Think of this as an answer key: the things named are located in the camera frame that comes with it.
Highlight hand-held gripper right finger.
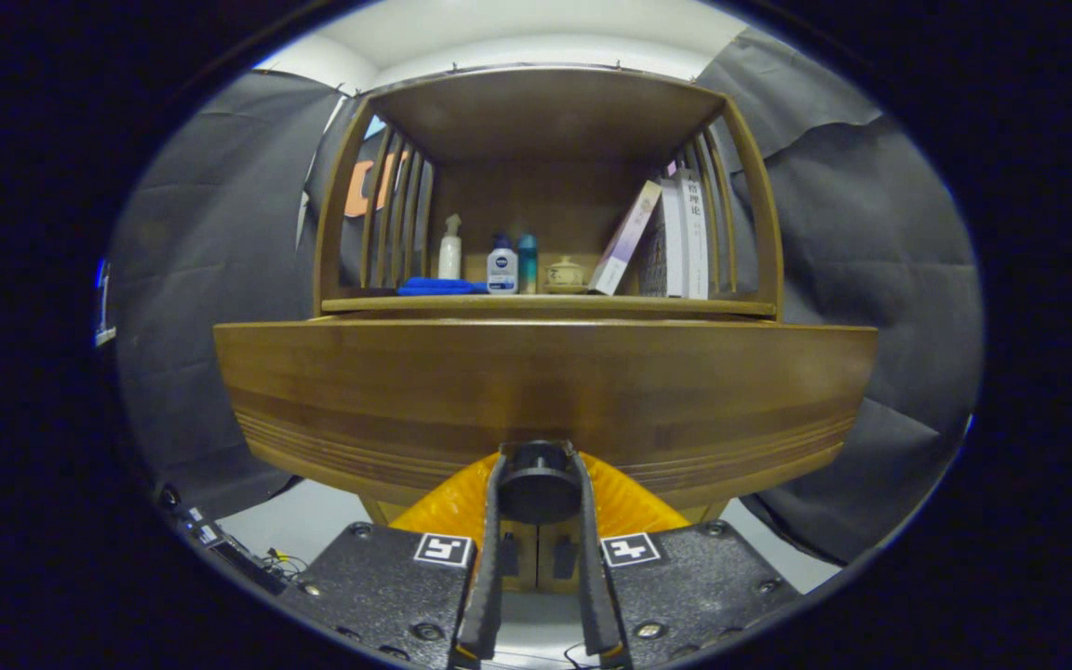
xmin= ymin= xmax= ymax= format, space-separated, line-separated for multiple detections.
xmin=571 ymin=445 xmax=802 ymax=669

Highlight black power strip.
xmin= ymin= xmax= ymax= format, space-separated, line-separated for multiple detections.
xmin=159 ymin=484 xmax=288 ymax=596

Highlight dark patterned book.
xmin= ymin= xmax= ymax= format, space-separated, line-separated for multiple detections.
xmin=638 ymin=216 xmax=668 ymax=298

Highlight black drawer knob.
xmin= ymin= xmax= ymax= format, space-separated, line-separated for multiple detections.
xmin=497 ymin=441 xmax=583 ymax=525

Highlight purple white book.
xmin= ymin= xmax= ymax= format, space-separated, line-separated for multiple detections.
xmin=588 ymin=180 xmax=663 ymax=297

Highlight lidded ceramic tea cup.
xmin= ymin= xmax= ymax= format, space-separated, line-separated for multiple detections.
xmin=545 ymin=256 xmax=587 ymax=294

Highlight wooden cabinet door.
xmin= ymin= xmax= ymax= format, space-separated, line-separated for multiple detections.
xmin=499 ymin=519 xmax=542 ymax=593
xmin=539 ymin=519 xmax=585 ymax=593

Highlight wooden cabinet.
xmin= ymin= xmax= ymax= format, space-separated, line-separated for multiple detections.
xmin=313 ymin=63 xmax=785 ymax=594

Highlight white spray bottle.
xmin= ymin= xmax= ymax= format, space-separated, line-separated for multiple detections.
xmin=438 ymin=214 xmax=462 ymax=280

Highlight wooden drawer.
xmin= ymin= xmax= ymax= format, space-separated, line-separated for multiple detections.
xmin=213 ymin=312 xmax=878 ymax=511

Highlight plain white book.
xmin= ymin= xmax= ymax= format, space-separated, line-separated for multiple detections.
xmin=662 ymin=179 xmax=686 ymax=299

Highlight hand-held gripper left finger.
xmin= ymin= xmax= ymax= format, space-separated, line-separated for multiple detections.
xmin=277 ymin=450 xmax=509 ymax=669

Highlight wooden countertop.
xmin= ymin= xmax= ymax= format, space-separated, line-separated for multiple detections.
xmin=322 ymin=284 xmax=777 ymax=319

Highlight black floor cables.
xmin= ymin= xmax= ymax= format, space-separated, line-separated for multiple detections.
xmin=264 ymin=547 xmax=312 ymax=580

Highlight blue cloth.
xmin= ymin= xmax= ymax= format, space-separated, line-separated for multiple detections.
xmin=396 ymin=276 xmax=490 ymax=297

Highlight white book with printed spine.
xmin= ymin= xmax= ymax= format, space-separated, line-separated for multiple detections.
xmin=680 ymin=170 xmax=710 ymax=301

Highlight white blue-capped lotion bottle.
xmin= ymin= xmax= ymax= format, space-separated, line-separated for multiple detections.
xmin=488 ymin=233 xmax=519 ymax=295

